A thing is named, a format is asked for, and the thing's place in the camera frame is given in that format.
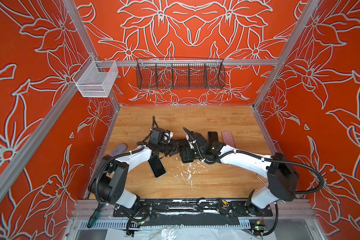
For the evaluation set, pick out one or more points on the black phone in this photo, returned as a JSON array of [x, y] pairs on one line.
[[213, 137], [157, 167], [186, 155]]

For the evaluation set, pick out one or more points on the white slotted cable duct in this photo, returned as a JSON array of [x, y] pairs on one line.
[[243, 224]]

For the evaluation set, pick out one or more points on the aluminium frame post right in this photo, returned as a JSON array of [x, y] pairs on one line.
[[297, 31]]

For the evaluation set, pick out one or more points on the green handled screwdriver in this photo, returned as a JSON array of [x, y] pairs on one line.
[[94, 217]]

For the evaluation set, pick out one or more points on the white wire basket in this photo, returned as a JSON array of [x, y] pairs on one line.
[[95, 79]]

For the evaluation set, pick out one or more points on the aluminium frame post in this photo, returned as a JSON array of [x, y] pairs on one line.
[[87, 42], [297, 31]]

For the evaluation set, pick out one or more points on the aluminium horizontal back rail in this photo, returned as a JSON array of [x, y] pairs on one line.
[[226, 62]]

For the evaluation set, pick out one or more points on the lavender grey phone case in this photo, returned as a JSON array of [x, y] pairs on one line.
[[120, 149]]

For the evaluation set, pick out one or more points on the black wire basket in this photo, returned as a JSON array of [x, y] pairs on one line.
[[180, 76]]

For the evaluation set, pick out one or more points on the pink phone case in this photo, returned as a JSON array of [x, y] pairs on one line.
[[228, 138]]

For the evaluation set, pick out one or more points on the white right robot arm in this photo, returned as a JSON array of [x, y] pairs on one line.
[[281, 174]]

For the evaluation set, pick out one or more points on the aluminium left side rail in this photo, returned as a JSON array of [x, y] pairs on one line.
[[21, 159]]

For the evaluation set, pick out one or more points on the green circuit board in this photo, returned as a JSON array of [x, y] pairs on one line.
[[257, 229]]

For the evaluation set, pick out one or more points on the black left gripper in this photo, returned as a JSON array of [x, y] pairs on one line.
[[173, 147]]

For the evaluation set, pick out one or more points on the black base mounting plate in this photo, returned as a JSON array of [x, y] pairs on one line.
[[233, 207]]

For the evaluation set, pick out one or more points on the aluminium frame post left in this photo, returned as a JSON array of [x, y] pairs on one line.
[[87, 42]]

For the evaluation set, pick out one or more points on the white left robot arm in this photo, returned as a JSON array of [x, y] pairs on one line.
[[109, 178]]

